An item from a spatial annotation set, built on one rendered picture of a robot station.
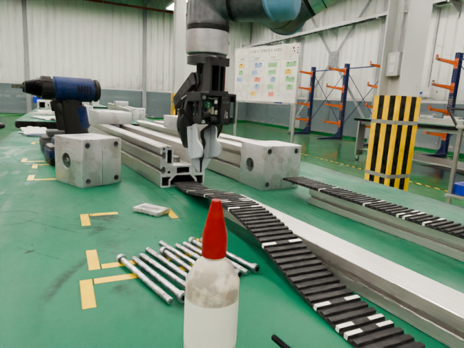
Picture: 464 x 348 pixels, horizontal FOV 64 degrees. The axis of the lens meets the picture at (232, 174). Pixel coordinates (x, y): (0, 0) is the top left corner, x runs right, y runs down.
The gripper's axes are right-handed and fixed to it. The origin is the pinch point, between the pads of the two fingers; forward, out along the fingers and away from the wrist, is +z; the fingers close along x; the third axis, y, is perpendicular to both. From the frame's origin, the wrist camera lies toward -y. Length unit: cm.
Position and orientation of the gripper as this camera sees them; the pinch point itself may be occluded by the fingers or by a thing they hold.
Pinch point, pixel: (198, 165)
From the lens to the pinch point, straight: 72.8
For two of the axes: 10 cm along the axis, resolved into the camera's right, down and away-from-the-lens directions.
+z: -0.5, 9.8, 2.0
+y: 5.0, 1.9, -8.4
